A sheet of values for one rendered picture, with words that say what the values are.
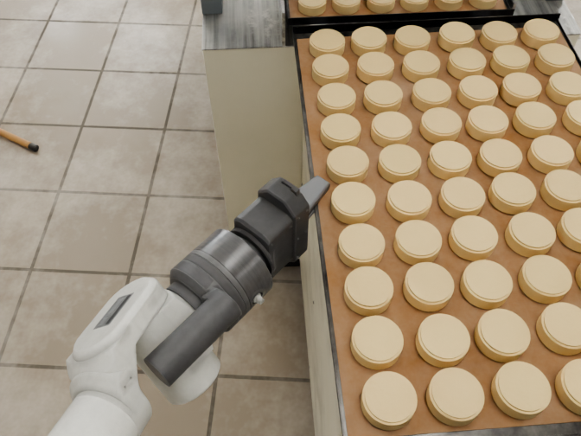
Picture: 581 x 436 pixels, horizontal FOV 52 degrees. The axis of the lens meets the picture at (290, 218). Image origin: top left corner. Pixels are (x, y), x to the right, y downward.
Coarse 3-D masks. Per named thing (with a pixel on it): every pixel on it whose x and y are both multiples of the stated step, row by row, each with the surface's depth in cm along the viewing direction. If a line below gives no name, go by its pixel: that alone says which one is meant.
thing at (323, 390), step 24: (312, 216) 111; (312, 240) 114; (312, 264) 118; (312, 288) 121; (312, 312) 125; (312, 336) 129; (312, 360) 134; (312, 384) 138; (336, 408) 84; (336, 432) 86
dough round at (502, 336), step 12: (492, 312) 59; (504, 312) 59; (480, 324) 58; (492, 324) 58; (504, 324) 58; (516, 324) 58; (480, 336) 58; (492, 336) 57; (504, 336) 57; (516, 336) 57; (528, 336) 57; (480, 348) 58; (492, 348) 57; (504, 348) 57; (516, 348) 57; (504, 360) 57
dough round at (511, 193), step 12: (504, 180) 69; (516, 180) 69; (528, 180) 69; (492, 192) 68; (504, 192) 68; (516, 192) 68; (528, 192) 68; (492, 204) 69; (504, 204) 67; (516, 204) 67; (528, 204) 67
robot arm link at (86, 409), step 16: (80, 400) 50; (96, 400) 49; (64, 416) 49; (80, 416) 48; (96, 416) 48; (112, 416) 49; (128, 416) 50; (64, 432) 47; (80, 432) 47; (96, 432) 47; (112, 432) 48; (128, 432) 49
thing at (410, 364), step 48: (432, 48) 86; (480, 48) 86; (528, 48) 86; (432, 144) 75; (480, 144) 75; (528, 144) 75; (576, 144) 75; (384, 192) 70; (432, 192) 70; (336, 240) 66; (336, 288) 63; (576, 288) 63; (336, 336) 60; (384, 432) 54; (432, 432) 54
